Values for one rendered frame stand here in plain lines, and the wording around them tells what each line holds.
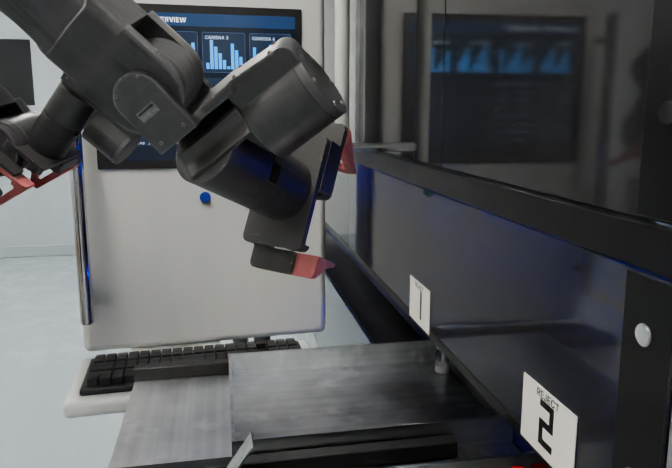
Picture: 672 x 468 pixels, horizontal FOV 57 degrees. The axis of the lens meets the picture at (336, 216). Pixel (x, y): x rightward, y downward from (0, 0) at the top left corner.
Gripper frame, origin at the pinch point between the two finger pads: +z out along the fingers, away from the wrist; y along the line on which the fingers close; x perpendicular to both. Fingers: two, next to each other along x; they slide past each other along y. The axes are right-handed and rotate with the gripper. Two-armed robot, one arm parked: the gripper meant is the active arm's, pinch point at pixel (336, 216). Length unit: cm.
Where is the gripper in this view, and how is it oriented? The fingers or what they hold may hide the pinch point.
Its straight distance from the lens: 61.8
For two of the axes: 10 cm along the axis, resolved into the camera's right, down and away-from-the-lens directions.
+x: -8.3, -1.1, 5.4
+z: 5.0, 2.6, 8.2
